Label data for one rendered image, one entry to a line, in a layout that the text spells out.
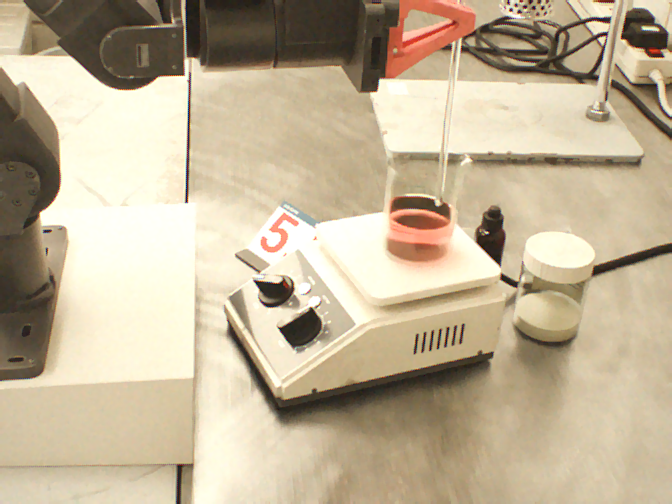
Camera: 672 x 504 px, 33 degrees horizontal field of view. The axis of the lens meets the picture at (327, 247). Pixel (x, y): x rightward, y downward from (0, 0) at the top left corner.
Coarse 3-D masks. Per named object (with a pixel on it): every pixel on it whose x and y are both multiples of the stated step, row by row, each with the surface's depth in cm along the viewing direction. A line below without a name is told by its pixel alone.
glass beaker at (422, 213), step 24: (408, 168) 92; (432, 168) 92; (456, 168) 91; (408, 192) 87; (432, 192) 87; (456, 192) 88; (384, 216) 91; (408, 216) 88; (432, 216) 88; (456, 216) 90; (384, 240) 91; (408, 240) 89; (432, 240) 89; (408, 264) 90; (432, 264) 90
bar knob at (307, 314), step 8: (296, 312) 88; (304, 312) 88; (312, 312) 88; (280, 320) 88; (288, 320) 88; (296, 320) 88; (304, 320) 88; (312, 320) 88; (320, 320) 89; (280, 328) 88; (288, 328) 88; (296, 328) 88; (304, 328) 89; (312, 328) 88; (320, 328) 88; (288, 336) 88; (296, 336) 88; (304, 336) 88; (312, 336) 88; (296, 344) 88
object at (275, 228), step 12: (276, 216) 107; (288, 216) 107; (264, 228) 107; (276, 228) 107; (288, 228) 106; (300, 228) 105; (312, 228) 105; (264, 240) 107; (276, 240) 106; (288, 240) 105; (300, 240) 105; (312, 240) 104; (276, 252) 105; (288, 252) 105
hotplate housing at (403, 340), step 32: (320, 256) 94; (352, 288) 91; (480, 288) 92; (384, 320) 88; (416, 320) 88; (448, 320) 90; (480, 320) 91; (256, 352) 90; (320, 352) 87; (352, 352) 87; (384, 352) 89; (416, 352) 90; (448, 352) 92; (480, 352) 93; (288, 384) 86; (320, 384) 88; (352, 384) 90
